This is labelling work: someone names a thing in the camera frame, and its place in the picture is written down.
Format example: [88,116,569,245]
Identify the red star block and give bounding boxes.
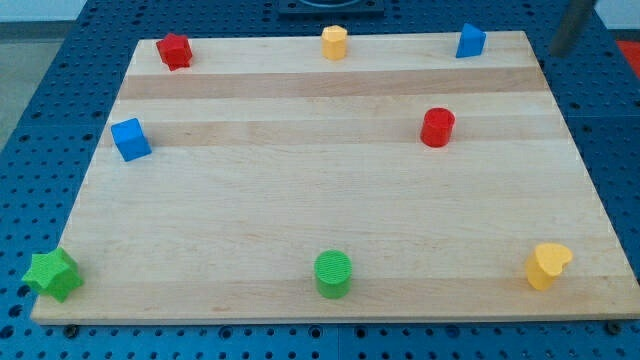
[156,33,193,71]

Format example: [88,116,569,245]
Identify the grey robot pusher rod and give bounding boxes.
[548,0,597,58]

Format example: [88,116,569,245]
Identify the green cylinder block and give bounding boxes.
[314,249,352,299]

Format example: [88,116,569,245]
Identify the green star block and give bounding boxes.
[22,247,84,303]

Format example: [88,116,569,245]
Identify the red cylinder block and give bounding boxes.
[420,107,455,148]

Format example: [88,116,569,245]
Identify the yellow hexagon block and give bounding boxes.
[321,25,348,61]

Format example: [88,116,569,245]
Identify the blue triangle block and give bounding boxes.
[456,23,487,58]

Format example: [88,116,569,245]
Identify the yellow heart block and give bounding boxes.
[524,242,574,291]

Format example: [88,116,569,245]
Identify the blue cube block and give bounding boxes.
[110,118,152,162]

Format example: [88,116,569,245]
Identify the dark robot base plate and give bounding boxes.
[276,0,385,16]

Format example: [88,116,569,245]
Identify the wooden board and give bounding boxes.
[32,31,639,325]

